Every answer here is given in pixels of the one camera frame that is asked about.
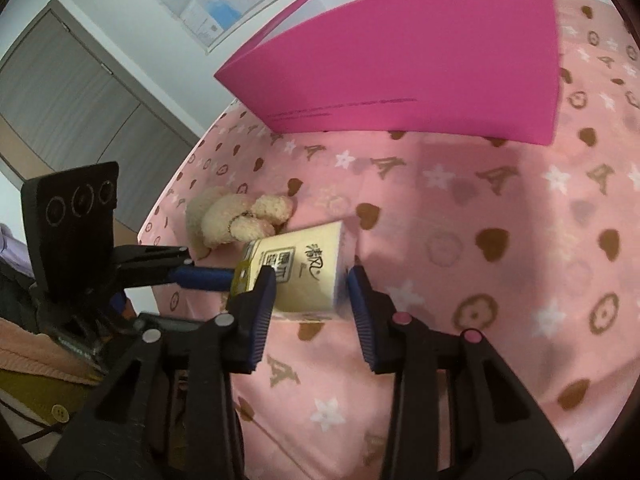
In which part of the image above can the pink cardboard box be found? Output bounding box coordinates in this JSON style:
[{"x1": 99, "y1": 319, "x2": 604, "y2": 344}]
[{"x1": 214, "y1": 0, "x2": 561, "y2": 147}]

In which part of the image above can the olive garment with button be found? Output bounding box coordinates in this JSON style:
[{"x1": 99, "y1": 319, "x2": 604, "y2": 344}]
[{"x1": 0, "y1": 367, "x2": 101, "y2": 443}]

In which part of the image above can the pink printed blanket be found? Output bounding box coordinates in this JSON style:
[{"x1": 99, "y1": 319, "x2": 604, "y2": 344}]
[{"x1": 137, "y1": 0, "x2": 640, "y2": 480}]

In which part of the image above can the beige plush bear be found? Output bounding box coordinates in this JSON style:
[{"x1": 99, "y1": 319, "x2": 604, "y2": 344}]
[{"x1": 185, "y1": 186, "x2": 295, "y2": 261}]

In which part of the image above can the person's left forearm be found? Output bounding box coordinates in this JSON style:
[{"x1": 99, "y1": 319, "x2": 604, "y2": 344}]
[{"x1": 0, "y1": 317, "x2": 101, "y2": 387}]

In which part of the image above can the purple cloth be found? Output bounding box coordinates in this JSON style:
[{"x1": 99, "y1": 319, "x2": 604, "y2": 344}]
[{"x1": 0, "y1": 224, "x2": 32, "y2": 282}]

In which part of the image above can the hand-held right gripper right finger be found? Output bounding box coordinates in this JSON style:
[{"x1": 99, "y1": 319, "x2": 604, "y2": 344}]
[{"x1": 346, "y1": 266, "x2": 573, "y2": 480}]

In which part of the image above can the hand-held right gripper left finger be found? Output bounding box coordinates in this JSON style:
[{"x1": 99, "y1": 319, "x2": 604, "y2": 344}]
[{"x1": 47, "y1": 266, "x2": 277, "y2": 480}]

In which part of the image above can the grey-brown wardrobe door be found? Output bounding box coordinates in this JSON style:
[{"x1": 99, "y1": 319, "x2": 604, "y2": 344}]
[{"x1": 0, "y1": 0, "x2": 202, "y2": 192}]

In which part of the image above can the yellow tissue pack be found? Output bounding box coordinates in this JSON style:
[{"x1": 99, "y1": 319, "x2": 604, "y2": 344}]
[{"x1": 231, "y1": 220, "x2": 352, "y2": 322}]

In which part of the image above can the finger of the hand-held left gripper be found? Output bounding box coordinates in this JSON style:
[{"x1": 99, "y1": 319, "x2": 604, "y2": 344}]
[
  {"x1": 114, "y1": 244, "x2": 195, "y2": 268},
  {"x1": 120, "y1": 264, "x2": 237, "y2": 292}
]

